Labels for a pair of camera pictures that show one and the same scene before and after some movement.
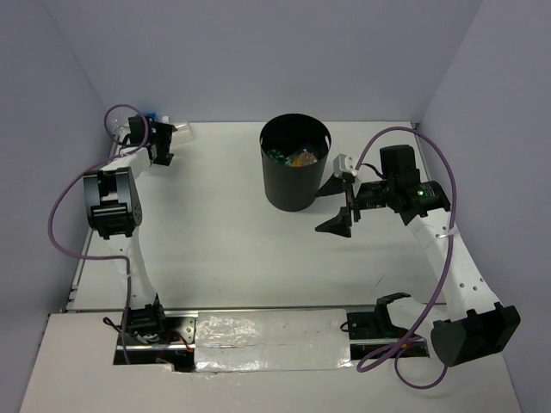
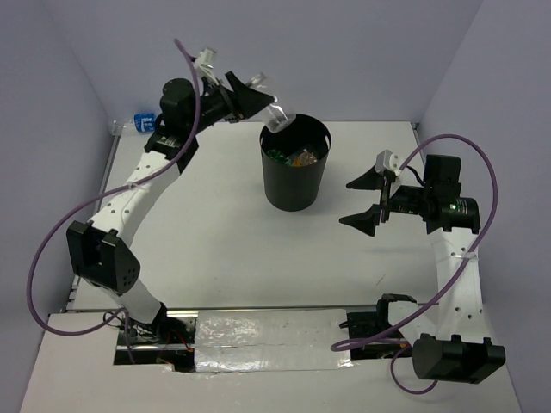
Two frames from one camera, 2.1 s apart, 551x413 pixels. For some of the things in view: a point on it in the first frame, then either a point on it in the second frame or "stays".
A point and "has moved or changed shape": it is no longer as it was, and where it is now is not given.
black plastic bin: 294,149 stays
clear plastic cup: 184,133 has moved or changed shape
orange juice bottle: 304,159 stays
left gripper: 164,133 -> 241,102
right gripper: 339,224 -> 367,220
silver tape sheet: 272,340 stays
